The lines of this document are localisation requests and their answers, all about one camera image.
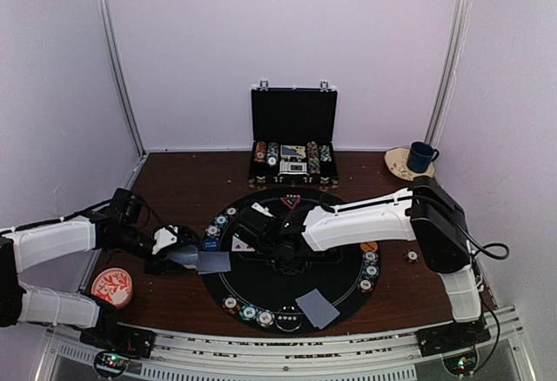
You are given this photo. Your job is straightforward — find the blue playing card deck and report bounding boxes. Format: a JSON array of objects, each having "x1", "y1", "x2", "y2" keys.
[{"x1": 166, "y1": 245, "x2": 199, "y2": 269}]

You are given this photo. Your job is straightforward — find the blue small blind button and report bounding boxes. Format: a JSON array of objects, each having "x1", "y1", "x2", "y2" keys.
[{"x1": 201, "y1": 237, "x2": 220, "y2": 252}]

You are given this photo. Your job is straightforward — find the white blue chips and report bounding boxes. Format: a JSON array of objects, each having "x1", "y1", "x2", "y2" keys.
[
  {"x1": 205, "y1": 224, "x2": 221, "y2": 239},
  {"x1": 256, "y1": 311, "x2": 275, "y2": 328},
  {"x1": 362, "y1": 251, "x2": 379, "y2": 264}
]

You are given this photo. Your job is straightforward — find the blue card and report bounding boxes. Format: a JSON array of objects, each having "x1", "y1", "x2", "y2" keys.
[
  {"x1": 305, "y1": 300, "x2": 340, "y2": 330},
  {"x1": 295, "y1": 289, "x2": 330, "y2": 313},
  {"x1": 196, "y1": 251, "x2": 231, "y2": 275}
]

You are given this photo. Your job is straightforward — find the red triangle all-in marker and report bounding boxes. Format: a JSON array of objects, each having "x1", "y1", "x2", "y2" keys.
[{"x1": 280, "y1": 195, "x2": 301, "y2": 211}]

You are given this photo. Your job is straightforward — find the green chips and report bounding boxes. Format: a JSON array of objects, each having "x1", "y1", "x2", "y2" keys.
[
  {"x1": 214, "y1": 214, "x2": 229, "y2": 229},
  {"x1": 363, "y1": 264, "x2": 379, "y2": 279},
  {"x1": 239, "y1": 304, "x2": 258, "y2": 321}
]

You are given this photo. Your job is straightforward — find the five of hearts card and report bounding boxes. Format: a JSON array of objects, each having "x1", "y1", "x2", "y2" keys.
[{"x1": 232, "y1": 236, "x2": 255, "y2": 252}]

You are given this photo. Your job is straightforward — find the red black chips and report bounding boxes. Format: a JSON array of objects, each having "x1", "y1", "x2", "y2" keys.
[
  {"x1": 358, "y1": 278, "x2": 375, "y2": 293},
  {"x1": 225, "y1": 206, "x2": 238, "y2": 218},
  {"x1": 222, "y1": 296, "x2": 242, "y2": 315}
]

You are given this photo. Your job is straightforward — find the clear round dealer button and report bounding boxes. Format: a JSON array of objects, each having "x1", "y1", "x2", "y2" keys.
[{"x1": 275, "y1": 304, "x2": 304, "y2": 333}]

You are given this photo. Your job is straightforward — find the orange big blind button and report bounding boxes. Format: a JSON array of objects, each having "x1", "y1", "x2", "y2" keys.
[{"x1": 360, "y1": 243, "x2": 379, "y2": 252}]

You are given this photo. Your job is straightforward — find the red black chip stack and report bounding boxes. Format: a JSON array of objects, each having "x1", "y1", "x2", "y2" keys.
[{"x1": 403, "y1": 250, "x2": 419, "y2": 264}]

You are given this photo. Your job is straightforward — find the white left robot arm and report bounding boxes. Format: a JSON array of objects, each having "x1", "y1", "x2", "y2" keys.
[{"x1": 1, "y1": 188, "x2": 200, "y2": 350}]

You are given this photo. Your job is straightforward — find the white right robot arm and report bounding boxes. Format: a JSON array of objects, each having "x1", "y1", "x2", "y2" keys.
[{"x1": 232, "y1": 176, "x2": 481, "y2": 348}]

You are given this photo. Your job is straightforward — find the red white round coaster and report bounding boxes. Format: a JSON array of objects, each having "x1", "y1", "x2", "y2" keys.
[{"x1": 91, "y1": 268, "x2": 133, "y2": 309}]

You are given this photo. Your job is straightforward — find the round black poker mat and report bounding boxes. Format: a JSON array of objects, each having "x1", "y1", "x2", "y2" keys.
[{"x1": 203, "y1": 187, "x2": 381, "y2": 336}]

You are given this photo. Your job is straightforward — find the white card box in case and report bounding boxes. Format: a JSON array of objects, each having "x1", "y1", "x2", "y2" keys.
[{"x1": 279, "y1": 160, "x2": 307, "y2": 174}]

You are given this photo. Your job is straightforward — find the red chip row in case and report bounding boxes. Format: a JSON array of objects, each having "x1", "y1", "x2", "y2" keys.
[{"x1": 254, "y1": 141, "x2": 267, "y2": 163}]

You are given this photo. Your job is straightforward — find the purple green chip row in case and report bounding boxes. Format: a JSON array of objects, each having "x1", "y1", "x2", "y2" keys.
[{"x1": 319, "y1": 144, "x2": 332, "y2": 163}]

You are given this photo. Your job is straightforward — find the multicolour chip row in case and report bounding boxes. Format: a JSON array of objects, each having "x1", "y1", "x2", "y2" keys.
[{"x1": 306, "y1": 141, "x2": 320, "y2": 175}]

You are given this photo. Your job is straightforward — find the black poker chip case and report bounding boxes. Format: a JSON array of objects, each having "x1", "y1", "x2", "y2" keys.
[{"x1": 247, "y1": 79, "x2": 339, "y2": 186}]

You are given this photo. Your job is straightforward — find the beige ceramic plate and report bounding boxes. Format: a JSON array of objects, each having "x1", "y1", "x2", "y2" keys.
[{"x1": 384, "y1": 148, "x2": 435, "y2": 182}]

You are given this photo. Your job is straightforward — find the dark blue mug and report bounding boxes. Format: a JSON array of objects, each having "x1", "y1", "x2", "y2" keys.
[{"x1": 406, "y1": 142, "x2": 440, "y2": 173}]

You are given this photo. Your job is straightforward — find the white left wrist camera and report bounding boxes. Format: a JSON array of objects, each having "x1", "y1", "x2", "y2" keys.
[{"x1": 152, "y1": 225, "x2": 178, "y2": 255}]

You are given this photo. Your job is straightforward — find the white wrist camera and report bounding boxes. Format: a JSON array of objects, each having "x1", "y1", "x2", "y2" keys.
[
  {"x1": 251, "y1": 202, "x2": 274, "y2": 217},
  {"x1": 152, "y1": 225, "x2": 178, "y2": 255}
]

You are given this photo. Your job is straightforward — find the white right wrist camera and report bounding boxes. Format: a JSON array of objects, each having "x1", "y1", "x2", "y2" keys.
[{"x1": 251, "y1": 202, "x2": 274, "y2": 217}]

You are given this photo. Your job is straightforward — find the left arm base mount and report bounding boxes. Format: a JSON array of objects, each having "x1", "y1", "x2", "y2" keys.
[{"x1": 79, "y1": 325, "x2": 156, "y2": 379}]

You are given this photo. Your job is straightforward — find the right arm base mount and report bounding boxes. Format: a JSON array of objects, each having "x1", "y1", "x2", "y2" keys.
[{"x1": 416, "y1": 322, "x2": 500, "y2": 378}]

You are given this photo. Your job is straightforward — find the front aluminium rail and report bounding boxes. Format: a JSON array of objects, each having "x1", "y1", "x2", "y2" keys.
[{"x1": 32, "y1": 304, "x2": 532, "y2": 381}]

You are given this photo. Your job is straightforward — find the left aluminium frame post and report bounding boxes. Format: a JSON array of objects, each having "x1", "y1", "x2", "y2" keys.
[{"x1": 97, "y1": 0, "x2": 146, "y2": 157}]

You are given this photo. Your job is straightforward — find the aluminium frame post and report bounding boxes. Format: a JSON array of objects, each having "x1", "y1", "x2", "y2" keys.
[
  {"x1": 425, "y1": 0, "x2": 471, "y2": 146},
  {"x1": 97, "y1": 0, "x2": 146, "y2": 157}
]

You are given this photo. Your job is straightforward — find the right aluminium frame post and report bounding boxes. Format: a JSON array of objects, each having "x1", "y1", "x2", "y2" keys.
[{"x1": 425, "y1": 0, "x2": 471, "y2": 146}]

